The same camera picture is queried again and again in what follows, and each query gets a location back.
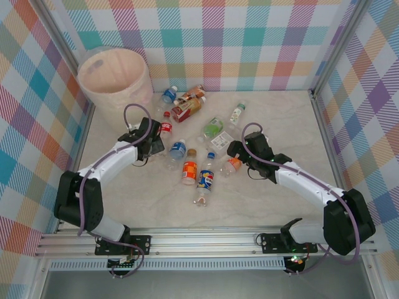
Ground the small orange label bottle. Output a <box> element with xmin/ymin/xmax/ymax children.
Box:
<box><xmin>220</xmin><ymin>157</ymin><xmax>243</xmax><ymax>178</ymax></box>

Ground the clear bottle white printed label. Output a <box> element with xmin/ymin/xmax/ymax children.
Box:
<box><xmin>207</xmin><ymin>130</ymin><xmax>238</xmax><ymax>156</ymax></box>

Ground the red label cola bottle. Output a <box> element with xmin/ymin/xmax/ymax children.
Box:
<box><xmin>156</xmin><ymin>111</ymin><xmax>174</xmax><ymax>140</ymax></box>

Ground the blue label water bottle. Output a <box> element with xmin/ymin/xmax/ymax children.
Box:
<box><xmin>166</xmin><ymin>139</ymin><xmax>188</xmax><ymax>172</ymax></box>
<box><xmin>155</xmin><ymin>86</ymin><xmax>179</xmax><ymax>115</ymax></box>

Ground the green label clear bottle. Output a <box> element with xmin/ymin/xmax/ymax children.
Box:
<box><xmin>195</xmin><ymin>116</ymin><xmax>226</xmax><ymax>144</ymax></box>

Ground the white label green cap bottle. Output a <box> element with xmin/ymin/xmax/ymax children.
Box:
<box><xmin>227</xmin><ymin>102</ymin><xmax>248</xmax><ymax>128</ymax></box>

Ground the orange label brown cap bottle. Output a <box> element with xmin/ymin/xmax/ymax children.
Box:
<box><xmin>181</xmin><ymin>148</ymin><xmax>200</xmax><ymax>187</ymax></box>

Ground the red brown label tea bottle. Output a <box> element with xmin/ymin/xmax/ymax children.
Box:
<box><xmin>170</xmin><ymin>96</ymin><xmax>208</xmax><ymax>124</ymax></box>

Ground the blue yellow label soda bottle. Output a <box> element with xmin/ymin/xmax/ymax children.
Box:
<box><xmin>193</xmin><ymin>151</ymin><xmax>218</xmax><ymax>208</ymax></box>

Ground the crushed brown orange label bottle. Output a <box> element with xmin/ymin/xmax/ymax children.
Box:
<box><xmin>179</xmin><ymin>83</ymin><xmax>207</xmax><ymax>103</ymax></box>

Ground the pale pink waste bin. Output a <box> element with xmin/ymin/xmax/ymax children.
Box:
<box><xmin>77</xmin><ymin>46</ymin><xmax>155</xmax><ymax>133</ymax></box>

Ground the small circuit board with light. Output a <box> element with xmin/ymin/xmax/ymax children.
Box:
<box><xmin>286</xmin><ymin>255</ymin><xmax>307</xmax><ymax>267</ymax></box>

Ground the green circuit board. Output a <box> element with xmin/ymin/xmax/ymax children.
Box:
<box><xmin>107</xmin><ymin>255</ymin><xmax>138</xmax><ymax>270</ymax></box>

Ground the aluminium side rail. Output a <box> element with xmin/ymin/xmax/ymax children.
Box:
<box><xmin>310</xmin><ymin>89</ymin><xmax>359</xmax><ymax>200</ymax></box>
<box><xmin>55</xmin><ymin>102</ymin><xmax>96</xmax><ymax>234</ymax></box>

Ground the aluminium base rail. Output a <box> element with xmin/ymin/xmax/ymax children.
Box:
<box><xmin>34</xmin><ymin>225</ymin><xmax>380</xmax><ymax>258</ymax></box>

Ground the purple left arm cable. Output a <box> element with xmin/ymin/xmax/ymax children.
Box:
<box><xmin>76</xmin><ymin>103</ymin><xmax>154</xmax><ymax>280</ymax></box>

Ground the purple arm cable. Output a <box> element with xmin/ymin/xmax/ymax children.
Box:
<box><xmin>76</xmin><ymin>103</ymin><xmax>154</xmax><ymax>280</ymax></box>
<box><xmin>242</xmin><ymin>122</ymin><xmax>362</xmax><ymax>275</ymax></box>

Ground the slotted white cable duct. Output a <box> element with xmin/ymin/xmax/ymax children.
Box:
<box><xmin>49</xmin><ymin>257</ymin><xmax>286</xmax><ymax>272</ymax></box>

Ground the aluminium frame post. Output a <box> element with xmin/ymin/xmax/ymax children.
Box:
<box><xmin>310</xmin><ymin>0</ymin><xmax>375</xmax><ymax>97</ymax></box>
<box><xmin>34</xmin><ymin>0</ymin><xmax>96</xmax><ymax>105</ymax></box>

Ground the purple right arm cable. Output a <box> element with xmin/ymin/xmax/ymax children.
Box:
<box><xmin>242</xmin><ymin>122</ymin><xmax>362</xmax><ymax>275</ymax></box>

